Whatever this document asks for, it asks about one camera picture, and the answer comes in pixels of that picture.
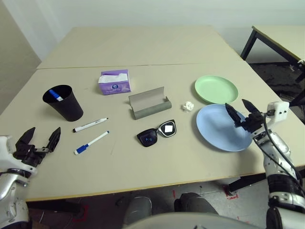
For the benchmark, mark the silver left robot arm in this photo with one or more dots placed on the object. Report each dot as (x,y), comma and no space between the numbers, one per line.
(9,198)

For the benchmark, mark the grey right robot leg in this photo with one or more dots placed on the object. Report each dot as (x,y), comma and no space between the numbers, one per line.
(193,202)

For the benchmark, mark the grey left robot leg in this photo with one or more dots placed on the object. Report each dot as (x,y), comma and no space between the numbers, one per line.
(138,207)

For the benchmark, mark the black pen cup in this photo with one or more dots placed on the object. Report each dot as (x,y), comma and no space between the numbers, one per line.
(69,109)

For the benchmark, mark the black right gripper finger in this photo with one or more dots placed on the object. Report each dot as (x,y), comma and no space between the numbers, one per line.
(250,107)
(234,115)

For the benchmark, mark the grey robot leg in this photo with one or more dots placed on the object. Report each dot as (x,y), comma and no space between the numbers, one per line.
(138,207)
(193,202)

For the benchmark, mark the blue plate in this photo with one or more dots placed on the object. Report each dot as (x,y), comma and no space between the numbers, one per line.
(219,128)

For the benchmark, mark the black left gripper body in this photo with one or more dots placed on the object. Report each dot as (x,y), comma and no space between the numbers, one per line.
(26,153)

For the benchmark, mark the white marker with blue cap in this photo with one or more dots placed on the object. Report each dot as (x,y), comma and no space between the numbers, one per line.
(95,140)

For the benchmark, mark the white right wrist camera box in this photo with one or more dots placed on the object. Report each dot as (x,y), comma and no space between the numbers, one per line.
(278,111)

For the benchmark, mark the purple tissue box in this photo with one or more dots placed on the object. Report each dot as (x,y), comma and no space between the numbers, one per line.
(114,88)

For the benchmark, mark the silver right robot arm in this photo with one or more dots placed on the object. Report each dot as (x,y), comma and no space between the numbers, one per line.
(278,148)

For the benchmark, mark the beige side table black legs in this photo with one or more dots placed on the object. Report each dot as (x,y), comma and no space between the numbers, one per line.
(281,35)

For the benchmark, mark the white marker with black tip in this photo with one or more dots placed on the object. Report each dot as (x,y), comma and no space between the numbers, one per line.
(90,124)

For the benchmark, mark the black sunglasses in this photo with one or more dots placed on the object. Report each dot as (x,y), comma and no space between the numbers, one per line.
(147,139)

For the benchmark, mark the white paper ball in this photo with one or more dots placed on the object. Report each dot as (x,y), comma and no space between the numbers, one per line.
(188,106)

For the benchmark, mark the blue white marker in cup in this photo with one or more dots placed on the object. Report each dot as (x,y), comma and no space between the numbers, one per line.
(54,94)

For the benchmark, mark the grey glasses case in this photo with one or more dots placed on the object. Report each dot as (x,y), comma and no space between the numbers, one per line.
(147,111)

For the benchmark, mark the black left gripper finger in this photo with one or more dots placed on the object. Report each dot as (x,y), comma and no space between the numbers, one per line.
(53,140)
(26,137)

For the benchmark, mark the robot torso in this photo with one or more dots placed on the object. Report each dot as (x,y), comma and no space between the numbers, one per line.
(190,223)

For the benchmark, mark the black table leg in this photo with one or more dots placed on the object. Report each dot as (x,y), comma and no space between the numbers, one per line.
(54,207)
(247,182)

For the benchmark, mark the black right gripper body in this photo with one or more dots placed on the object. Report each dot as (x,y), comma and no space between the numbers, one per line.
(253,122)

